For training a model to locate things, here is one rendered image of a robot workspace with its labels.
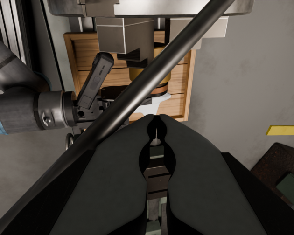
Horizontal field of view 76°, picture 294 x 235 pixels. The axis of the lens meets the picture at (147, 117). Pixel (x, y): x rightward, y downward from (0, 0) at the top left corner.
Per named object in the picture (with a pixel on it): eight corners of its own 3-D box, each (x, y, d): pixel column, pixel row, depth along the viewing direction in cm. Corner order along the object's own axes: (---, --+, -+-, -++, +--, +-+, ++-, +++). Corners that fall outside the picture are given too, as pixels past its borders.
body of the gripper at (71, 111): (127, 115, 46) (75, 120, 44) (125, 82, 41) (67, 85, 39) (131, 134, 39) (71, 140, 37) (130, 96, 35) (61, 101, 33)
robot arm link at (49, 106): (45, 86, 38) (33, 103, 31) (68, 84, 39) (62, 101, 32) (53, 117, 42) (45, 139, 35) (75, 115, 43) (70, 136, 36)
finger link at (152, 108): (168, 114, 43) (129, 117, 42) (170, 90, 40) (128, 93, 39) (173, 120, 41) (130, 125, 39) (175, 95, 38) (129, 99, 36)
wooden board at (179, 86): (65, 32, 50) (63, 34, 46) (192, 28, 56) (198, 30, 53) (85, 127, 65) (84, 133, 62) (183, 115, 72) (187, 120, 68)
